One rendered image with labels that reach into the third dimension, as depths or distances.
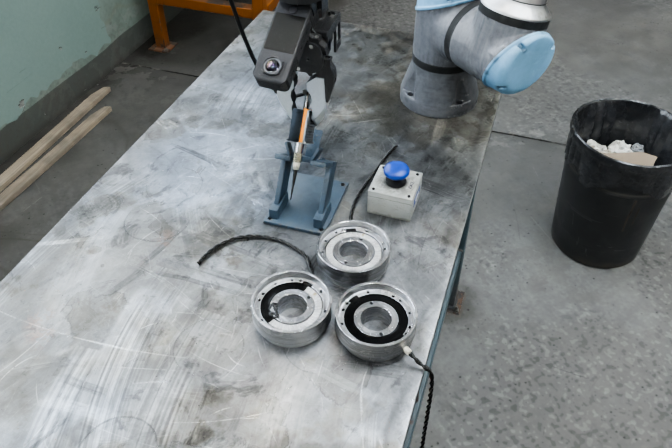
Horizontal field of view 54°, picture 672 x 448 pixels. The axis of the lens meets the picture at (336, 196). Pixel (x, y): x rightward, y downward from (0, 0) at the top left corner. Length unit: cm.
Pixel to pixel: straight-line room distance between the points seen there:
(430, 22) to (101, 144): 175
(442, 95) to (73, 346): 75
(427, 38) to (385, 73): 21
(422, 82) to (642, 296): 116
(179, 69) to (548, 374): 204
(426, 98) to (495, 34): 22
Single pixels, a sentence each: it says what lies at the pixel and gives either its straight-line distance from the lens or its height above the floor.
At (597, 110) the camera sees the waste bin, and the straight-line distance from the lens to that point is 215.
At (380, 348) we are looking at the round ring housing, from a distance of 82.
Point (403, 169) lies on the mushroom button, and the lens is 101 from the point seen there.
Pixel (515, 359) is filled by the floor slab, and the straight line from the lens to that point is 190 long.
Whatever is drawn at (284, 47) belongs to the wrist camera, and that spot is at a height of 111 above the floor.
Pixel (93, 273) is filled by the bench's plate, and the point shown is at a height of 80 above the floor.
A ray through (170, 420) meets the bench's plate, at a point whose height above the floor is 80.
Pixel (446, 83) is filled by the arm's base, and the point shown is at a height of 87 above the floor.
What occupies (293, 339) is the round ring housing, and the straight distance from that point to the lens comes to 84.
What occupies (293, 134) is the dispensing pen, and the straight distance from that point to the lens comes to 94.
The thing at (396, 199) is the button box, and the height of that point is 84.
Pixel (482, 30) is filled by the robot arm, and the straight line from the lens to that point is 111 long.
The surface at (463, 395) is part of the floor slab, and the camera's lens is 181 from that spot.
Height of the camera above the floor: 150
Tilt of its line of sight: 41 degrees down
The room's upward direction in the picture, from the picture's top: straight up
